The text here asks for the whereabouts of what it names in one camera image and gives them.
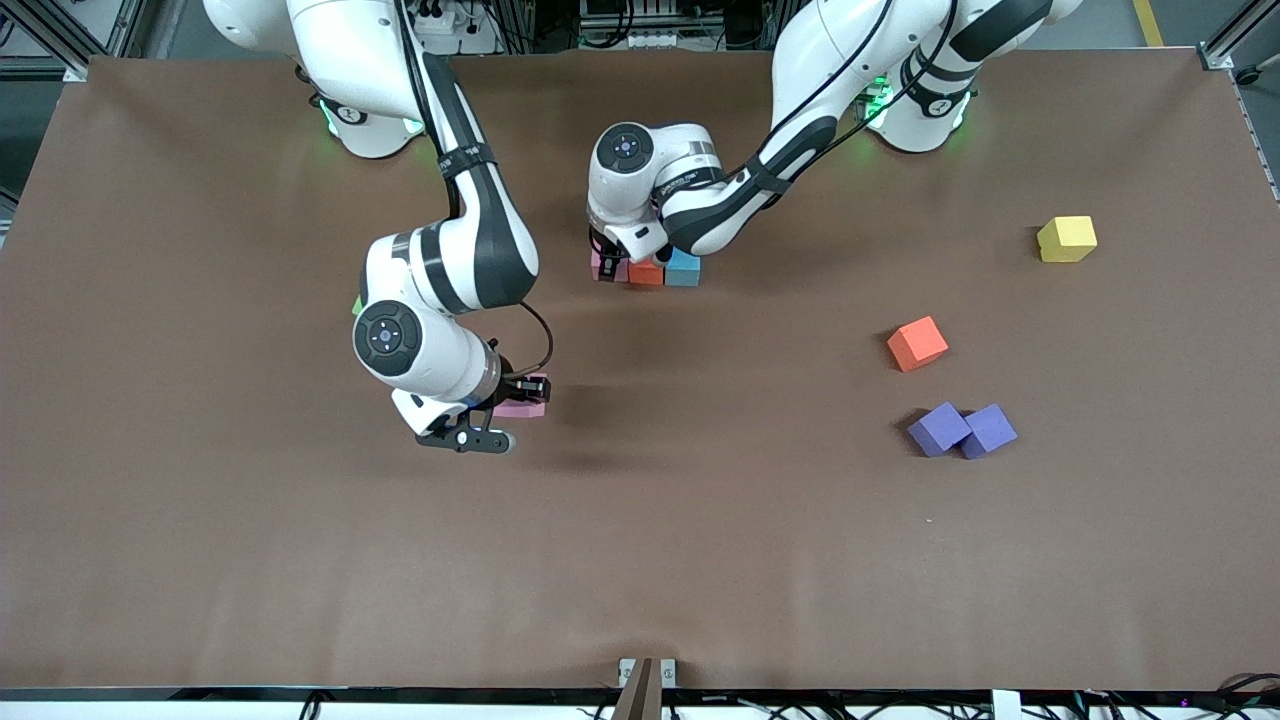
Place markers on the small white box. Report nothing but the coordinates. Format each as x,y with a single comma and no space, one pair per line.
1006,706

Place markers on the white power strip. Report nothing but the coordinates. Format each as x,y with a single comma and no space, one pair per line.
450,20

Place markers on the purple foam cube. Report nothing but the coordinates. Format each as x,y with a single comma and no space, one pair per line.
938,428
992,432

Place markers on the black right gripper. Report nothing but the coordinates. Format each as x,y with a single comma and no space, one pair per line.
512,387

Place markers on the orange foam cube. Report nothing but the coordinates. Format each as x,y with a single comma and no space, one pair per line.
917,343
645,273

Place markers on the pink foam cube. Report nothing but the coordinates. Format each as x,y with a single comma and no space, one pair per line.
600,272
520,408

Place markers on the aluminium frame profile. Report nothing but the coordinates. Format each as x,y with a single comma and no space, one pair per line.
118,25
1235,30

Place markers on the aluminium table side rail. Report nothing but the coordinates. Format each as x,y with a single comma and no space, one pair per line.
1262,140

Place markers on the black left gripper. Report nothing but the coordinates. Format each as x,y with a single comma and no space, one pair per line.
600,243

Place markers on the black caster wheel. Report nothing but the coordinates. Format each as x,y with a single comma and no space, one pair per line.
1250,74

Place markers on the black equipment rack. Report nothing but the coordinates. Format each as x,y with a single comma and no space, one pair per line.
700,25

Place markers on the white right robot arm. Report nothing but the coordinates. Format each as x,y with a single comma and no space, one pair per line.
440,270

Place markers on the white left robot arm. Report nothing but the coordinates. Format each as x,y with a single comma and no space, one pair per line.
690,190

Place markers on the brown table cover mat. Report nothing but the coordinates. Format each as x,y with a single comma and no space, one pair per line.
640,560

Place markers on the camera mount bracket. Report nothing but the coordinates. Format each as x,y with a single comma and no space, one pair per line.
640,690

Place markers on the yellow foam cube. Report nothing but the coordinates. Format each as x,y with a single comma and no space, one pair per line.
1067,240

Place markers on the blue foam cube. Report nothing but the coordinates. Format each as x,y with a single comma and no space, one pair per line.
683,270

